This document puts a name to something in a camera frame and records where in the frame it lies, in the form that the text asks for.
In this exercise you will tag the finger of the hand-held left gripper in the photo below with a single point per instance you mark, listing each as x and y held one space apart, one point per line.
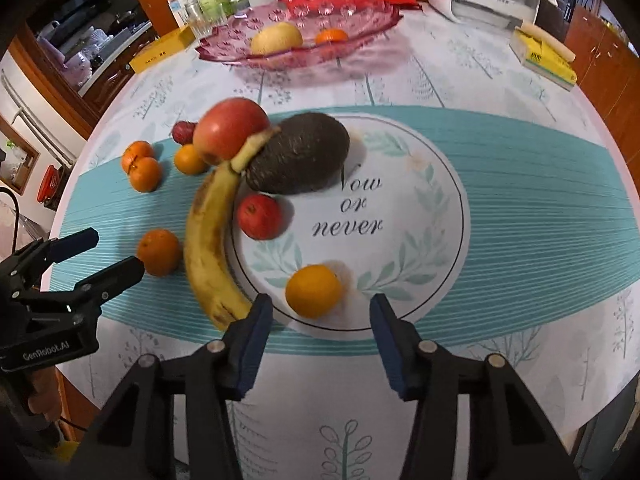
117 272
75 241

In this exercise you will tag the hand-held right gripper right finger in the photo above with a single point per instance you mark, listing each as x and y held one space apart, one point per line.
387 345

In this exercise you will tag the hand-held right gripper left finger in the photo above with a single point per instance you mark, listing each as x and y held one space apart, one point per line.
252 345

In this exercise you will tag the orange tangerine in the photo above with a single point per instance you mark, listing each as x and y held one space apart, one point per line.
159 252
136 151
146 176
331 36

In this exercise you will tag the small yellow orange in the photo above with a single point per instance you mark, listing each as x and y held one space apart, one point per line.
189 160
314 291

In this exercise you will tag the yellow spotted banana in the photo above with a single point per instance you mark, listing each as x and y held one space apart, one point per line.
207 255

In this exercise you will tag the small bright red apple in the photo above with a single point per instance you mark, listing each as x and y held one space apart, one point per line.
259 216

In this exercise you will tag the small dark red fruit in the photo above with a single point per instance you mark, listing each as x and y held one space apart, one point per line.
181 131

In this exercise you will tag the large red yellow apple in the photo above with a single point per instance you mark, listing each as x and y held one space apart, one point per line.
227 127

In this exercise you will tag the dark green avocado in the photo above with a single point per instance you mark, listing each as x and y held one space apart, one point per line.
300 152

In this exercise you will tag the pink glass bowl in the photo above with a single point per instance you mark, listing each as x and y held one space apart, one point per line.
370 20

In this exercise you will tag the yellow object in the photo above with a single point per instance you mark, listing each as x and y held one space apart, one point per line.
65 452

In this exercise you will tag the wooden kitchen counter cabinet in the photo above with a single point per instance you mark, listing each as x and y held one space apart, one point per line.
50 85

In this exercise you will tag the printed teal white tablecloth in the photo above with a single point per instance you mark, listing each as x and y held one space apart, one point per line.
500 185

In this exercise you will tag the flat yellow box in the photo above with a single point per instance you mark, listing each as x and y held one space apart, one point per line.
162 50

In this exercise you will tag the white blue carton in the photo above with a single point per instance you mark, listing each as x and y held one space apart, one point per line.
178 10

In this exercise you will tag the clear ribbed glass cup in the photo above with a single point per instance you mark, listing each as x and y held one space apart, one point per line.
199 17

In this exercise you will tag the yellow pear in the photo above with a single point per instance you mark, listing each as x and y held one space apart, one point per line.
276 37

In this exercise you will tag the brown wooden cabinet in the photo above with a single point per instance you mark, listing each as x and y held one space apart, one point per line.
605 50

